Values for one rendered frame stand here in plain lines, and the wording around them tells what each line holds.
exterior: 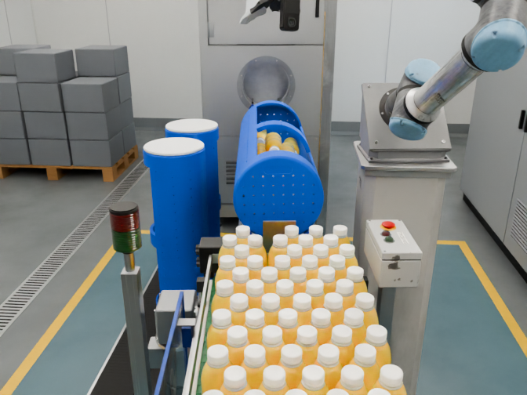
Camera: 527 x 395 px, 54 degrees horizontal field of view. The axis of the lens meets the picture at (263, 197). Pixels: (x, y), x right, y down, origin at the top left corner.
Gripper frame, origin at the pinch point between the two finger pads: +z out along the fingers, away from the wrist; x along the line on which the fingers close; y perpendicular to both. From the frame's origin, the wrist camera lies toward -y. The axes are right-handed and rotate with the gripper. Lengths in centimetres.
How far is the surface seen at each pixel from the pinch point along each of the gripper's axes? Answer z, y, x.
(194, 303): 40, -68, 18
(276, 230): 29, -50, -7
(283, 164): 22.0, -31.5, -10.0
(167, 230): 122, -23, 0
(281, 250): 15, -59, 0
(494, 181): 141, 6, -248
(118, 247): 7, -57, 44
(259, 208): 34, -41, -5
